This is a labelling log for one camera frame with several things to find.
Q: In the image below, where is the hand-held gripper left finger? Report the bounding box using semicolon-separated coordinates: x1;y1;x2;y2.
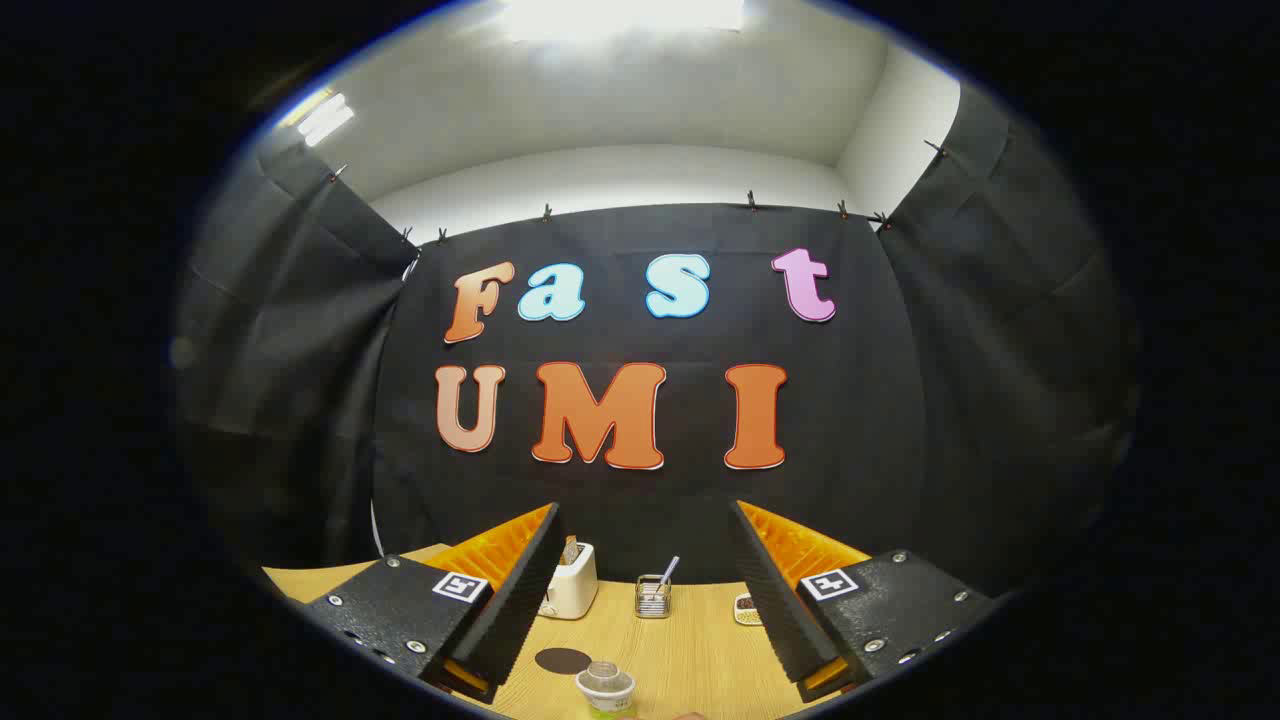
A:
303;502;567;705

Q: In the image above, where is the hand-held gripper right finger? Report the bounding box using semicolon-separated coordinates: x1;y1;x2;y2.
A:
728;499;999;705

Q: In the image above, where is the clear plastic juice bottle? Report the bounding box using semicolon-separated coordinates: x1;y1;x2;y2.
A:
574;660;638;720

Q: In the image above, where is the white toaster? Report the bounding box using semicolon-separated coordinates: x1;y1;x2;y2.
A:
540;541;599;621

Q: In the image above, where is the wooden table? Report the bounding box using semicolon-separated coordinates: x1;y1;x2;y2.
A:
262;543;846;720

